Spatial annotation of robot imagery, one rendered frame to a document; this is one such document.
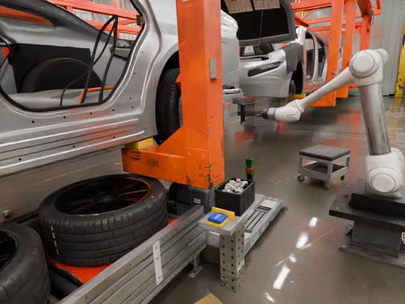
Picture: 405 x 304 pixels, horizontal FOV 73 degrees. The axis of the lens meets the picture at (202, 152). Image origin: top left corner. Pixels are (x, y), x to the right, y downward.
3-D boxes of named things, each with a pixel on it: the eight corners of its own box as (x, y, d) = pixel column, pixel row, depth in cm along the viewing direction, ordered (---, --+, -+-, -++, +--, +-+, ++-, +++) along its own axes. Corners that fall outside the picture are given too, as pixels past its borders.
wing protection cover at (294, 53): (287, 73, 492) (288, 43, 479) (304, 73, 476) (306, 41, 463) (273, 74, 435) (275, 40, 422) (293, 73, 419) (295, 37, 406)
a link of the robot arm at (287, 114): (274, 123, 191) (280, 119, 201) (297, 124, 182) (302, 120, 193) (274, 108, 187) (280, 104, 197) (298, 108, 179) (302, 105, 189)
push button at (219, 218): (215, 215, 132) (214, 211, 131) (228, 219, 128) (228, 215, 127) (207, 222, 126) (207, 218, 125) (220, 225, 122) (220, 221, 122)
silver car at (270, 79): (272, 87, 898) (273, 35, 857) (334, 87, 799) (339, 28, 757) (181, 102, 500) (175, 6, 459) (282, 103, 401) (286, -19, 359)
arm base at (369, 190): (398, 186, 175) (399, 177, 174) (401, 199, 157) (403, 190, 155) (364, 180, 184) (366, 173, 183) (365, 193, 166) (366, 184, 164)
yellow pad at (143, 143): (139, 143, 188) (138, 136, 187) (153, 145, 181) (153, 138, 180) (123, 148, 177) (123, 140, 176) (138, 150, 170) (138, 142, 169)
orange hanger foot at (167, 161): (141, 164, 195) (135, 116, 186) (202, 176, 167) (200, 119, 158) (122, 171, 181) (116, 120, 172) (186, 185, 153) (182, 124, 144)
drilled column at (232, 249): (228, 275, 157) (227, 209, 146) (244, 281, 151) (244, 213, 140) (220, 286, 149) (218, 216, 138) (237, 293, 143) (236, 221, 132)
